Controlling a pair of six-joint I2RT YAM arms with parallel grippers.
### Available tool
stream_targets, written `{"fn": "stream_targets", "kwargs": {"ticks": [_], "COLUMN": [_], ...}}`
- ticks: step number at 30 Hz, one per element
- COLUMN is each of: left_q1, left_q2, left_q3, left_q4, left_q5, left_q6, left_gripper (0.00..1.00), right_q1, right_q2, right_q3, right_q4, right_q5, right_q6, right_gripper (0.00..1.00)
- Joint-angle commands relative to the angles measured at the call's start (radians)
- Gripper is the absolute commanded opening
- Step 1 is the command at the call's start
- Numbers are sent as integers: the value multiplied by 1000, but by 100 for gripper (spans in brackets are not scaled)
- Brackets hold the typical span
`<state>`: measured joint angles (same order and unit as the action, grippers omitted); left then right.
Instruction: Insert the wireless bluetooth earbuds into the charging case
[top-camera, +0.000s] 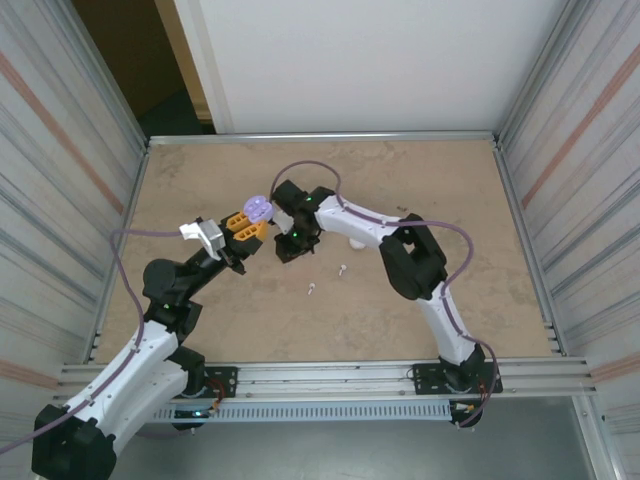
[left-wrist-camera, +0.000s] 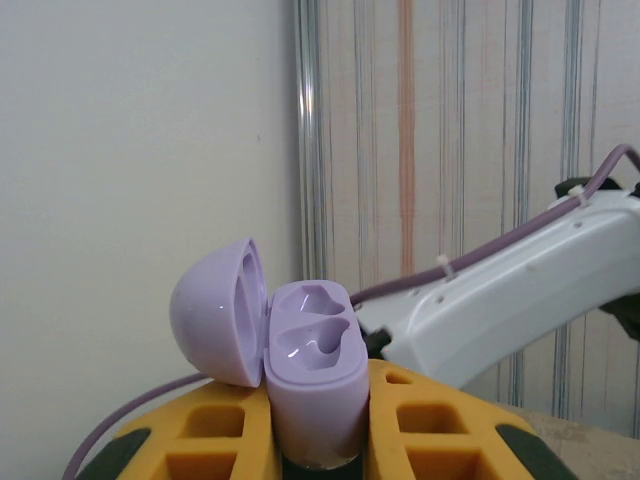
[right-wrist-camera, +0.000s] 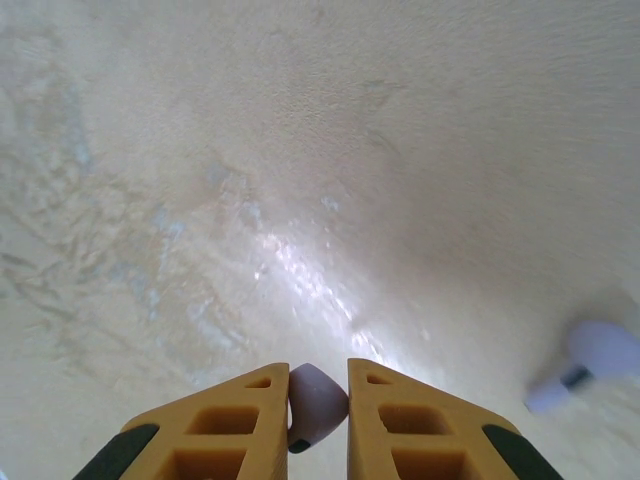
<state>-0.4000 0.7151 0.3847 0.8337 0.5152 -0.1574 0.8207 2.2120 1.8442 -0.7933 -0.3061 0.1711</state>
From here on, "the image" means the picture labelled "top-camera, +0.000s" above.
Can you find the purple earbud charging case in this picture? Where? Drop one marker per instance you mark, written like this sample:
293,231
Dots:
257,207

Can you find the white earbud charging case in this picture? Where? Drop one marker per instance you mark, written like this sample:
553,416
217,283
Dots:
356,244

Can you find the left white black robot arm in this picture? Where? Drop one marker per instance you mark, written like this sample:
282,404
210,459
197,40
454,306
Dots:
150,360

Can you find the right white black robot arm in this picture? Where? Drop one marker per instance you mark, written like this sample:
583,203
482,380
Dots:
425,280

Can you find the small white screw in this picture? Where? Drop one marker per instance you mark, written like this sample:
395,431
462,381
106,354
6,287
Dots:
341,270

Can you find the tan wooden door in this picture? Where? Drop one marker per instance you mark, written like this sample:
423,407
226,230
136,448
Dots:
181,50

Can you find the translucent corrugated side panel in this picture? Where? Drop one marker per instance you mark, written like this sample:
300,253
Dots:
40,150
600,150

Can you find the grey metal sheet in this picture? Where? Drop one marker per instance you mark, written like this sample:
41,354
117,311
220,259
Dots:
325,455

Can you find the aluminium table side rail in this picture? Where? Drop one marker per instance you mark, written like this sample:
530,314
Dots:
514,200
132,200

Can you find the aluminium frame crossbar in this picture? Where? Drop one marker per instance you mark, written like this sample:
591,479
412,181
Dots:
325,138

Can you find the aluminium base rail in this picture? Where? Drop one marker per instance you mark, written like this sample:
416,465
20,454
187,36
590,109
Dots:
325,380

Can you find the white door frame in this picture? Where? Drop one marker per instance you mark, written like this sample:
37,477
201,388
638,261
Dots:
207,75

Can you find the aluminium frame post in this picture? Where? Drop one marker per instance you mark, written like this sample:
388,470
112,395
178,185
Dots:
102,75
536,75

